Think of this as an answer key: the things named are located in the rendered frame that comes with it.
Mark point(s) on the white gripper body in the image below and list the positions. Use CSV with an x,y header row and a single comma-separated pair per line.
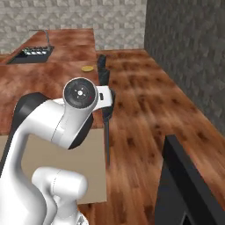
x,y
108,97

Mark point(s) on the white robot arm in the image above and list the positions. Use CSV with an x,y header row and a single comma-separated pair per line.
x,y
35,123

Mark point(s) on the yellow round disc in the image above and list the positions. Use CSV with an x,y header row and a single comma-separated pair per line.
x,y
87,68

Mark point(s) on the beige kitchen island panel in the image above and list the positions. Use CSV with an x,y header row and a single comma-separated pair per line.
x,y
90,158

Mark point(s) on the grey rack in sink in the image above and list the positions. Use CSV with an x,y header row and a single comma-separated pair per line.
x,y
35,51

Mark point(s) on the grey sink tap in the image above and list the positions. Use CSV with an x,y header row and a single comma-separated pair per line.
x,y
46,36

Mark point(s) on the black cabinet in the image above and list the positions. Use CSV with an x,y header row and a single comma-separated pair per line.
x,y
181,181

